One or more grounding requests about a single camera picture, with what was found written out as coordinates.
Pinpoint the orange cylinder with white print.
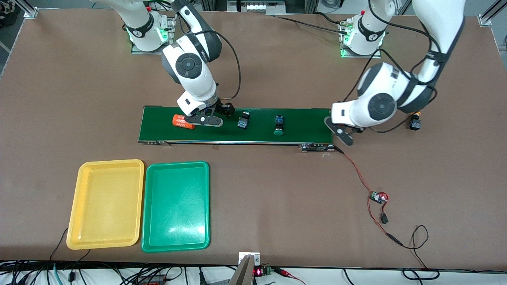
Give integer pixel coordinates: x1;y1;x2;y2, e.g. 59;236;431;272
172;114;197;130

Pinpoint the green conveyor belt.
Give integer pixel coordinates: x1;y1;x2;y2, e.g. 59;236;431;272
137;106;335;153

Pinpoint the green plastic tray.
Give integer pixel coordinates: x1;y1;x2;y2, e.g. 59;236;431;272
141;161;210;253

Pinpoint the grey metal equipment box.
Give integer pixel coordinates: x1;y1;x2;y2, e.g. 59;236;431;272
228;0;286;12

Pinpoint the yellow plastic tray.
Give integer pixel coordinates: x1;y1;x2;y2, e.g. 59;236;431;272
66;159;145;251

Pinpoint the red clip lead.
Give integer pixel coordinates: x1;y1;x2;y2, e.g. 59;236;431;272
273;268;306;285

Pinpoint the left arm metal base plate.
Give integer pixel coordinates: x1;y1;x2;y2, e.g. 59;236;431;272
340;20;382;59

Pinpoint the red and black wire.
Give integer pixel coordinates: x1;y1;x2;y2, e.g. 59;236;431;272
333;145;404;248

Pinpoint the black cable on table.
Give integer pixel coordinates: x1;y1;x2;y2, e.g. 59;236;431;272
273;11;350;34

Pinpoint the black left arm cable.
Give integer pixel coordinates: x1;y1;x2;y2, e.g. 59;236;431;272
343;0;440;133

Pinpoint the thin black looped cable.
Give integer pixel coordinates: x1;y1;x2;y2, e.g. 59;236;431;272
401;225;441;280

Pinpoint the grey metal camera bracket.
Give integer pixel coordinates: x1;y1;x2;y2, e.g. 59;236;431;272
229;252;261;285

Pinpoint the aluminium frame profile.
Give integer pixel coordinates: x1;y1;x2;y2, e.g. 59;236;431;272
16;0;38;19
477;0;507;27

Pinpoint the thin black cable by tray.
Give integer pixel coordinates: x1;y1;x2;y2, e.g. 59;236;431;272
49;228;91;274

